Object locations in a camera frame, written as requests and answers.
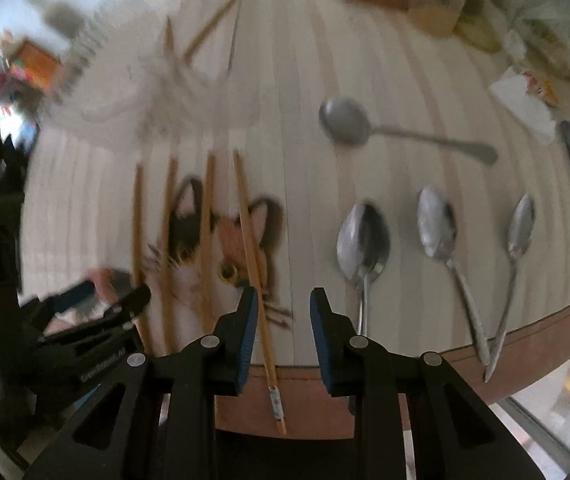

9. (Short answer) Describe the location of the large steel spoon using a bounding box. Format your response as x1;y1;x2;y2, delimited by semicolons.
336;200;391;337

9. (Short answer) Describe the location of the small steel spoon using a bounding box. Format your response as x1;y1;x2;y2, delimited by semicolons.
484;194;536;382

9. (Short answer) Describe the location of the crosswise steel spoon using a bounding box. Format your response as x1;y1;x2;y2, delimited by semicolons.
319;96;499;166

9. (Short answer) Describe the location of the clear plastic utensil tray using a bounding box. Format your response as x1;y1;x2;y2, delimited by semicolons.
38;0;260;152

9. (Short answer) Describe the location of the white paper sheet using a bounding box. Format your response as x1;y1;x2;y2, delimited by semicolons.
488;67;556;145

